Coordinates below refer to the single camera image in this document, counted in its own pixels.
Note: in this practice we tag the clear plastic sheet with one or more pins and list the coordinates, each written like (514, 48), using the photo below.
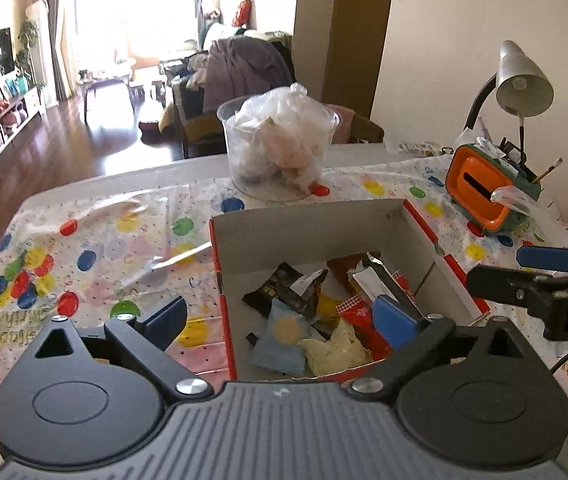
(128, 240)

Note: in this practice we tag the dark floor cushion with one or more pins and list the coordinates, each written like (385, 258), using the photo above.
(151, 132)

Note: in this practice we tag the white standing air conditioner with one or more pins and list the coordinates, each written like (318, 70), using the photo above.
(38, 50)

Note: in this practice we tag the pale yellow snack packet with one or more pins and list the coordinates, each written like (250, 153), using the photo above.
(334, 350)

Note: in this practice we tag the dark red snack packet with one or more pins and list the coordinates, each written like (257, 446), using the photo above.
(344, 267)

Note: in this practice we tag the red pillow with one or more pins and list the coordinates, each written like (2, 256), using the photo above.
(242, 12)

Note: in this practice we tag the silver snack packet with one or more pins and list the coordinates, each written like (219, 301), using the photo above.
(371, 282)

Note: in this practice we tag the dark wooden coffee table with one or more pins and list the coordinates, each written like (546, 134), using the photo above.
(106, 80)

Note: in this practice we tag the paint brush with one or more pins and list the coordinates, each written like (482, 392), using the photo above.
(546, 171)

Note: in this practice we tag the silver desk lamp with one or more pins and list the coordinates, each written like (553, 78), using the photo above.
(519, 80)

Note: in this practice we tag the black snack packet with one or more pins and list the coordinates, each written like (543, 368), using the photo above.
(274, 290)

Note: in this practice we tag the light blue snack packet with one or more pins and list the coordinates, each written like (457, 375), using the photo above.
(284, 332)

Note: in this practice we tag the clear plastic round container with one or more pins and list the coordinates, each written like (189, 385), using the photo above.
(231, 150)

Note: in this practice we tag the green potted plant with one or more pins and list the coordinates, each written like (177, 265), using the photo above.
(26, 55)

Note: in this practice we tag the brown chair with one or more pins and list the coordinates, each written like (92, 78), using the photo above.
(364, 127)

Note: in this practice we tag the balloon print tablecloth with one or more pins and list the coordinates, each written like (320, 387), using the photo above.
(28, 260)

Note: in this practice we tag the crumpled clear plastic bag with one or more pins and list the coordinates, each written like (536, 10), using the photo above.
(284, 120)

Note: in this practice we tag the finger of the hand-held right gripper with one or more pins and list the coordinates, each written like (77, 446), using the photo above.
(544, 258)
(504, 282)

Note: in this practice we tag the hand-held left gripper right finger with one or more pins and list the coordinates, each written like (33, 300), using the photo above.
(394, 320)

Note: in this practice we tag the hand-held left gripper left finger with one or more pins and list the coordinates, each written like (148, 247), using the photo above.
(166, 317)

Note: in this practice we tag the grey curtain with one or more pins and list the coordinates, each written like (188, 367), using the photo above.
(61, 35)
(203, 0)

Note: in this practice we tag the brown wooden door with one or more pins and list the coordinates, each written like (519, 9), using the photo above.
(344, 35)

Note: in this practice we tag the dark sofa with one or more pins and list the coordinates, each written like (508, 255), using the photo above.
(188, 125)

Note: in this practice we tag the translucent plastic bag tip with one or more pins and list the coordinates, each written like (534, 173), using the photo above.
(511, 197)

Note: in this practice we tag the red cardboard box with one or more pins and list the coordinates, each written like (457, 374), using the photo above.
(314, 230)

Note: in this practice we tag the grey blanket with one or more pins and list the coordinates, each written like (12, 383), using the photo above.
(244, 65)

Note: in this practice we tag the wooden television cabinet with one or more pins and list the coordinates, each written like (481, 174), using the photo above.
(3, 130)

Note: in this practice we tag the red printed snack packet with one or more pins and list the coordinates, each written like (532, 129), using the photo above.
(359, 317)

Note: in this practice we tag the bright yellow snack packet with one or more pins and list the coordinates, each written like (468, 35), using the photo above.
(329, 305)

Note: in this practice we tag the orange green tissue box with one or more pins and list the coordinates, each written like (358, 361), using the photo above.
(469, 200)

